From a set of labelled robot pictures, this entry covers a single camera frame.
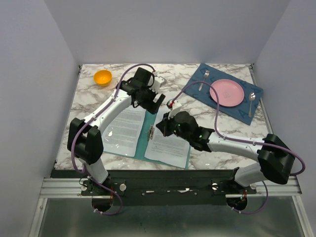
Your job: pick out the blue fabric placemat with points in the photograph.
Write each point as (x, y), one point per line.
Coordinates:
(207, 96)

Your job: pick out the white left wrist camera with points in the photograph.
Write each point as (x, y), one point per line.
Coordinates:
(158, 83)

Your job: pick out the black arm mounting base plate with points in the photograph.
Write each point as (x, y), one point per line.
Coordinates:
(161, 187)

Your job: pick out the single printed paper sheet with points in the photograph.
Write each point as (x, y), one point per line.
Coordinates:
(122, 134)

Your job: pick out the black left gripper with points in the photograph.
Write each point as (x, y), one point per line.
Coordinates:
(150, 105)

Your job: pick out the orange plastic bowl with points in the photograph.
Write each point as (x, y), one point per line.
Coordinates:
(103, 78)

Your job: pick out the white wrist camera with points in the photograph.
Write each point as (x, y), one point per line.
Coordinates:
(158, 83)
(174, 109)

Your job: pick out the pink plate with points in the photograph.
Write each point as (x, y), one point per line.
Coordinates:
(230, 93)

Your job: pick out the printed white paper sheets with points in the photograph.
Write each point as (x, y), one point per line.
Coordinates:
(169, 150)

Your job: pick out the silver fork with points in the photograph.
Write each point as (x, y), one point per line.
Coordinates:
(206, 74)

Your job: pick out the teal plastic folder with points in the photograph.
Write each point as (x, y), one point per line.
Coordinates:
(112, 161)

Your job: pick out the silver spoon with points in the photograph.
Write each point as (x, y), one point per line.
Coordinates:
(251, 98)

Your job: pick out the aluminium extrusion rail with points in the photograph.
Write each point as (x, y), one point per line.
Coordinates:
(72, 188)

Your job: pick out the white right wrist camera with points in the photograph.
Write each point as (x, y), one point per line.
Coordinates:
(174, 109)

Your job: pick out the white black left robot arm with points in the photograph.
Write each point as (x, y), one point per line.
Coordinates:
(85, 135)

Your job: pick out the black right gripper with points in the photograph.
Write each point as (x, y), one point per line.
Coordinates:
(164, 124)

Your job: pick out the silver folder clip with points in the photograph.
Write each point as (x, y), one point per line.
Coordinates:
(150, 133)

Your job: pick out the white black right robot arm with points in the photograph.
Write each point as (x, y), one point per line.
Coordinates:
(273, 160)

